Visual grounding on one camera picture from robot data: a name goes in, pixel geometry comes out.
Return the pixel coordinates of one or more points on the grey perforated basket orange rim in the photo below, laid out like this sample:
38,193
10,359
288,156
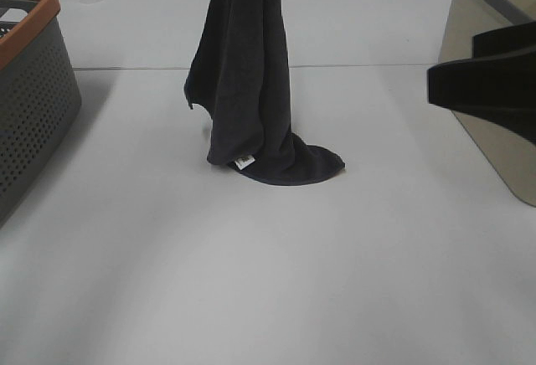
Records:
40,98

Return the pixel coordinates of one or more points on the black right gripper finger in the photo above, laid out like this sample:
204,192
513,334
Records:
503,40
498,90

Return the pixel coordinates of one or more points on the beige bin grey rim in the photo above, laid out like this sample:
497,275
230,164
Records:
511,156

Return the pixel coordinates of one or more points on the dark navy towel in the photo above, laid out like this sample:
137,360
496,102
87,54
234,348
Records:
240,76

